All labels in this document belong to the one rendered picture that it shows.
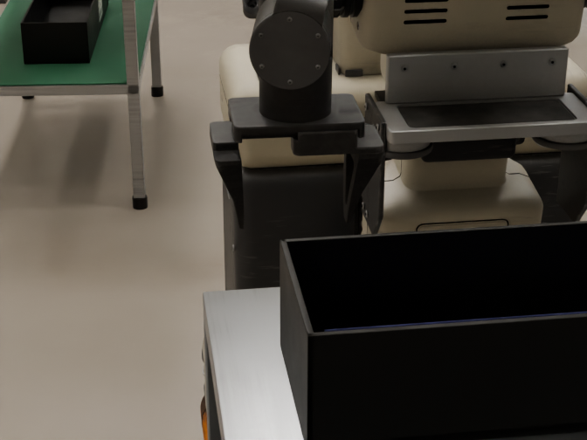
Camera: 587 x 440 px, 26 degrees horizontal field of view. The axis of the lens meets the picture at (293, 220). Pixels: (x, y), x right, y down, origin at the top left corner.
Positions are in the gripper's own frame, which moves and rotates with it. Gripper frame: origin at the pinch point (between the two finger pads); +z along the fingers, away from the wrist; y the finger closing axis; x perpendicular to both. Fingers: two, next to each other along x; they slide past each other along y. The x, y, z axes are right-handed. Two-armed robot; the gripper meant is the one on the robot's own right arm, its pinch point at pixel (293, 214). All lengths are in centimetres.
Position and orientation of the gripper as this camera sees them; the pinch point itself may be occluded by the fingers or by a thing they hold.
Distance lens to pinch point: 104.4
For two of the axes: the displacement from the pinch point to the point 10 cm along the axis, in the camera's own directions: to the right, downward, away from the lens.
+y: 9.9, -0.5, 1.2
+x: -1.3, -4.3, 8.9
